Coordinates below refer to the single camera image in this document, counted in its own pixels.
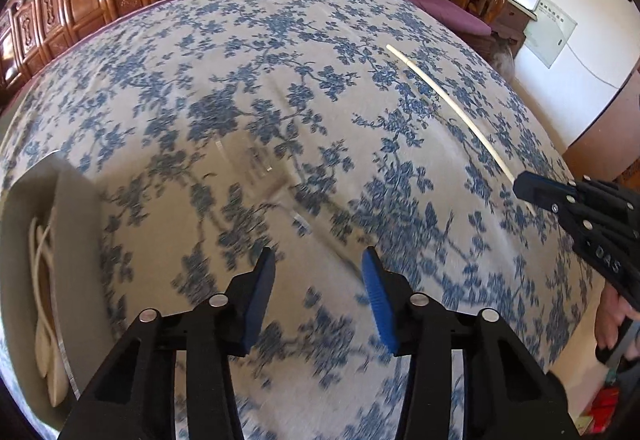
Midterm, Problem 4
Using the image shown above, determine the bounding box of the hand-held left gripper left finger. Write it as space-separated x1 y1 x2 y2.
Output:
60 247 277 440

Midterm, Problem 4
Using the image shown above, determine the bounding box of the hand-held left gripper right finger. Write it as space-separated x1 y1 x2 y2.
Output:
361 246 576 440

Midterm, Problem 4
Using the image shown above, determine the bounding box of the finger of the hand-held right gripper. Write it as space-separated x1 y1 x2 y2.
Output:
570 176 640 221
512 171 601 241

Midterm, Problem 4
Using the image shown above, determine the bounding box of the cream chopstick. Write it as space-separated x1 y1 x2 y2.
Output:
385 44 537 217

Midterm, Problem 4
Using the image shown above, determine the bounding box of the metal tray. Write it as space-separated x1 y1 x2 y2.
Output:
0 149 118 426

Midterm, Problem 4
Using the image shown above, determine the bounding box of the person's right hand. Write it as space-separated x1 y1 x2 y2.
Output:
595 286 632 349

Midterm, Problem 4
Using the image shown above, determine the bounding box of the grey fluffy object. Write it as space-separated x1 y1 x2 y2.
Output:
489 40 517 76

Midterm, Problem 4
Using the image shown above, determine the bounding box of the red package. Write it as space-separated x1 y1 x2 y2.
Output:
580 384 622 437

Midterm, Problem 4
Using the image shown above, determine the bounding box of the wooden side table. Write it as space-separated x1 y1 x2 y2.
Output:
491 0 532 46

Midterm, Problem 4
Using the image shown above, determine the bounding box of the short purple bench cushion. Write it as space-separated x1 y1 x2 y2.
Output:
382 0 494 39

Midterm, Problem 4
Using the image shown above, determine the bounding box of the blue floral tablecloth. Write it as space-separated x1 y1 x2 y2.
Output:
0 0 596 440

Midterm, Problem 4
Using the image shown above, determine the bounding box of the white wall cable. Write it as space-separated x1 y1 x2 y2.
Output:
564 38 637 91

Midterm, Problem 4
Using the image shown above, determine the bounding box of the white wall panel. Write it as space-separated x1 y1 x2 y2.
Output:
521 1 579 69

